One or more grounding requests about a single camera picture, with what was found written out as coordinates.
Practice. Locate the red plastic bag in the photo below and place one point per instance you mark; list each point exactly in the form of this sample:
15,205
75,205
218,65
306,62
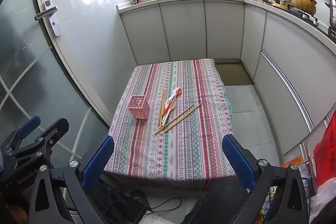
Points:
325,155

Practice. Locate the wooden chopstick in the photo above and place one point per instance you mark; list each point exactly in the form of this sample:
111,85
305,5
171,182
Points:
174,119
163,103
183,117
161,108

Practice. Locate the black gas stove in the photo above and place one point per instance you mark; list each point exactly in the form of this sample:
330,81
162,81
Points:
312,19

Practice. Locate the white plastic bag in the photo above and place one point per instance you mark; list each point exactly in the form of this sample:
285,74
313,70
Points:
324,205

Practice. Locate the tan clay pot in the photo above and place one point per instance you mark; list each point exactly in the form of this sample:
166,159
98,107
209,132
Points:
303,2

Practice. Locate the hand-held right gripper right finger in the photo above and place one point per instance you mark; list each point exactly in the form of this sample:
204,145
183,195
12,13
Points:
239,161

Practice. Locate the pink perforated utensil basket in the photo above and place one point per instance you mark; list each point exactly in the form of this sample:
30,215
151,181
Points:
137,108

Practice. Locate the white plastic spoon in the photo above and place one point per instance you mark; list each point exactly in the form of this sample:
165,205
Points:
173,103

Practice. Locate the stainless steel stockpot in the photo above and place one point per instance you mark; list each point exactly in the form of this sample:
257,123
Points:
332,14

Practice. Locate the red plastic spoon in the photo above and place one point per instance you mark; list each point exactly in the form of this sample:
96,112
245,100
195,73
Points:
168,109

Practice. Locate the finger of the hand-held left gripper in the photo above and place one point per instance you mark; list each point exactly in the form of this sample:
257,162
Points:
30,124
56,129

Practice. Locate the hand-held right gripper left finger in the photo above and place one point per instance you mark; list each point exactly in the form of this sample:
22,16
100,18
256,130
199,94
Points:
97,163

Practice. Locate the orange snack packet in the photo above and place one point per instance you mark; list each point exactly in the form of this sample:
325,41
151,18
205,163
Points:
292,162

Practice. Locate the white round-head rice paddle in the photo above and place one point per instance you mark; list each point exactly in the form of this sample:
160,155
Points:
178,89

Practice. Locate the white kitchen base cabinet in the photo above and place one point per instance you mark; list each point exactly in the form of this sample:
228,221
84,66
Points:
183,29

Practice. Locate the striped patterned tablecloth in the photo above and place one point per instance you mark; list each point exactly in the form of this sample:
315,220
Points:
189,134

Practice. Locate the frosted glass sliding door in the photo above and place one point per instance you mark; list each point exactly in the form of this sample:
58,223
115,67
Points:
39,77

